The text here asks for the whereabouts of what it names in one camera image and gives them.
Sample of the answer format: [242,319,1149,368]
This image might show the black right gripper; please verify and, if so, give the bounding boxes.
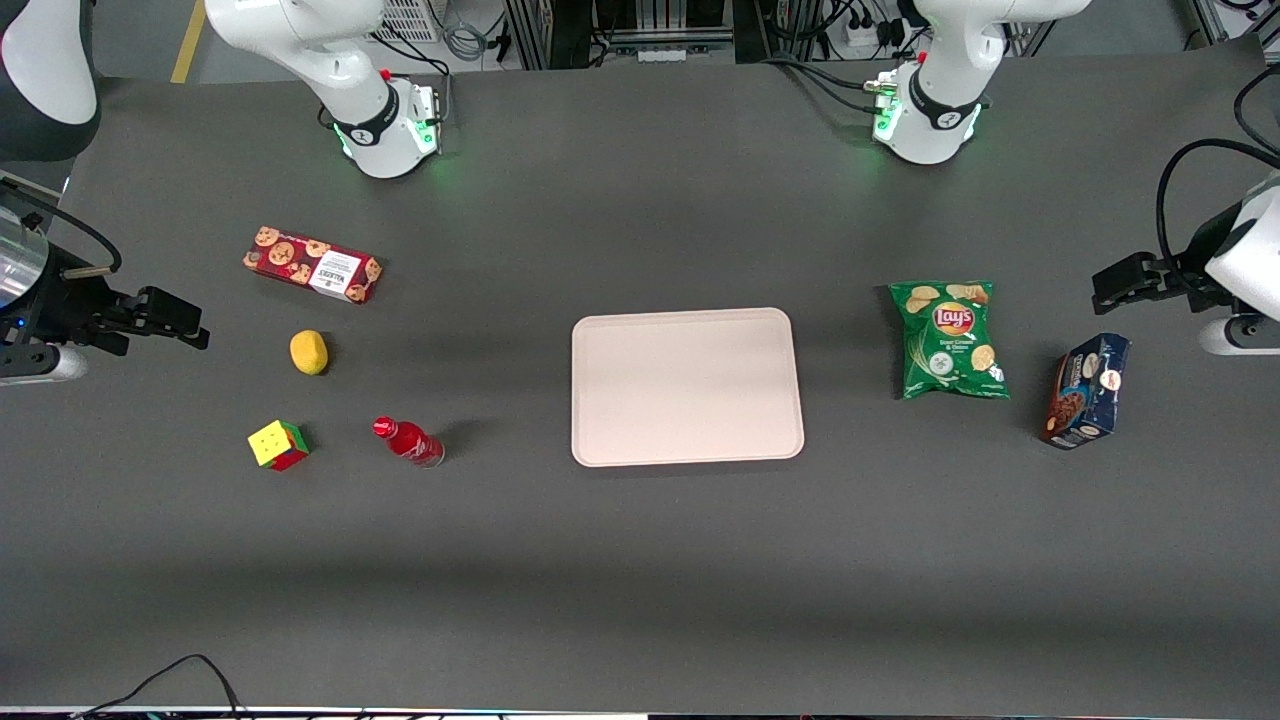
[18,268,211,353]

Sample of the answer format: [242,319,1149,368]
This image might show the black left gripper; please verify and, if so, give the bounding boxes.
[1091,252,1233,317]

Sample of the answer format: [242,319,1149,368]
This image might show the red coke bottle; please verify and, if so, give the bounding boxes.
[372,416,446,469]

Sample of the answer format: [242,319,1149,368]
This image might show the beige plastic tray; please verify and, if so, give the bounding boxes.
[570,307,806,468]

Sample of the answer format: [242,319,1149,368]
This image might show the blue chocolate cookie box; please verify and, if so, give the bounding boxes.
[1039,333,1132,451]

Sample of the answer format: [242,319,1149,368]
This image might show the yellow lemon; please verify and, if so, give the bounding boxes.
[289,329,330,377]

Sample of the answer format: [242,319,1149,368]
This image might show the red cookie box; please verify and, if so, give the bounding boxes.
[242,226,384,305]

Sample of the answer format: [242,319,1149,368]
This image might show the colourful rubik's cube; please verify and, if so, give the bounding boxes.
[247,419,311,472]

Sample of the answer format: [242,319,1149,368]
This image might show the green Lay's chips bag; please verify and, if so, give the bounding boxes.
[888,280,1011,401]

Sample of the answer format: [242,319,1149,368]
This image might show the white power strip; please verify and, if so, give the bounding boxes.
[838,18,916,53]

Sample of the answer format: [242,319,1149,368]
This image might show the white vented box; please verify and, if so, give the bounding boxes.
[372,0,446,43]

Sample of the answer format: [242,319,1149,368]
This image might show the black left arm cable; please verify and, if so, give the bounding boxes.
[1156,138,1280,293]

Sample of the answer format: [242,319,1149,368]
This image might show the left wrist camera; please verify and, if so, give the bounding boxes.
[1198,314,1280,357]

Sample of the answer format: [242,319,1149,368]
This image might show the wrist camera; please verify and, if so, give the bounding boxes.
[0,344,89,386]
[1198,314,1280,357]

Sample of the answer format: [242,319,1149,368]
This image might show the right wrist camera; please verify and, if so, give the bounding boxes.
[0,344,89,386]

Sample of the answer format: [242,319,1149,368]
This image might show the black looped cable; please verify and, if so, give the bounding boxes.
[1233,64,1280,156]

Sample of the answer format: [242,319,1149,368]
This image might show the black cable at table edge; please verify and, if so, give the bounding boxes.
[72,654,246,720]

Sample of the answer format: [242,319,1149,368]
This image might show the black cables at arm base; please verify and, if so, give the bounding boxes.
[758,52,901,113]

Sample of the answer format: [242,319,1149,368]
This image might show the black metal rack frame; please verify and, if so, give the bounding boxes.
[503,0,766,71]

